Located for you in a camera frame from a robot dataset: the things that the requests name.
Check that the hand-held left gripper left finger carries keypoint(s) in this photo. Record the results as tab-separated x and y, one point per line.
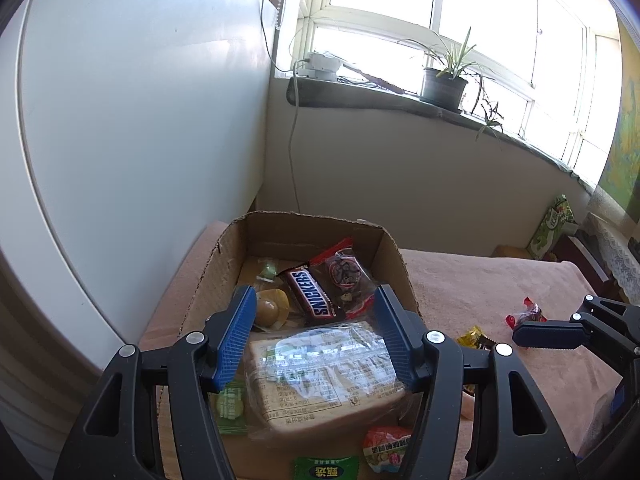
235	340

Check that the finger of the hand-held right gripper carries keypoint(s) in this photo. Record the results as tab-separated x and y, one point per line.
550	335

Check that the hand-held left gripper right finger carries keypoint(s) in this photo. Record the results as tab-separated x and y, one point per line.
395	340

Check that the small red candy packet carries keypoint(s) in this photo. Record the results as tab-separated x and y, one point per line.
525	316

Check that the round yellow pastry packet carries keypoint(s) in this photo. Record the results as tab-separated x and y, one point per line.
270	310

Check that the light green snack packet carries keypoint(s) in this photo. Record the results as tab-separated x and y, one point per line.
232	405

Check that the pale green candy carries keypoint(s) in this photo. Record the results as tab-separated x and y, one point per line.
268	270

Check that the red and clear snack packet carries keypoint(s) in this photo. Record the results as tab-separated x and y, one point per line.
345	270

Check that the clear bread loaf packet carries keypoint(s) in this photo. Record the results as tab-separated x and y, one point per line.
320	385

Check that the brown chocolate bar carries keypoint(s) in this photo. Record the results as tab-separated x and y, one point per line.
312	292

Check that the red orange snack packet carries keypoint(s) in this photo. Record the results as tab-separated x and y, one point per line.
385	452

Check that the brown cardboard box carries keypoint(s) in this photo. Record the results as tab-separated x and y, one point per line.
300	232

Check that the dark green snack packet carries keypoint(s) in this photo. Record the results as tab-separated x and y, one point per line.
325	470

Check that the yellow candy packet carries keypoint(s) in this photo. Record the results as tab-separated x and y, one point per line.
472	337

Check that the dark side table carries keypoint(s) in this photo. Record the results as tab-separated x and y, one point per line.
580	255

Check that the wooden box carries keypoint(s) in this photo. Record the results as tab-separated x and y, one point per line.
510	251

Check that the white lace cloth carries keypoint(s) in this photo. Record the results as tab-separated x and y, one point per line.
615	250

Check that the green tissue box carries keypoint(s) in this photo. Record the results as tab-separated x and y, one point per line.
550	227

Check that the ribbed grey panel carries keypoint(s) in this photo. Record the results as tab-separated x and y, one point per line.
30	385

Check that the small trailing plant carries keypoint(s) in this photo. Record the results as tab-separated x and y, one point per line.
490	120

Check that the grey stone windowsill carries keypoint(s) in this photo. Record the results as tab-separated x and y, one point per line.
350	95

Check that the white cabinet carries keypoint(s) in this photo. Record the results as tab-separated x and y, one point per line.
125	110

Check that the potted spider plant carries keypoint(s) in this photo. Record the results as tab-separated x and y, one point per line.
442	87

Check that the black rod on windowsill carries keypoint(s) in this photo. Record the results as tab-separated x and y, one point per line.
375	80

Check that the white power adapter box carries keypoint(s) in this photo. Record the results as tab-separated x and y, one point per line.
322	65

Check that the yellow green wall hanging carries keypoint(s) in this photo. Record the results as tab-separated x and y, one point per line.
625	135

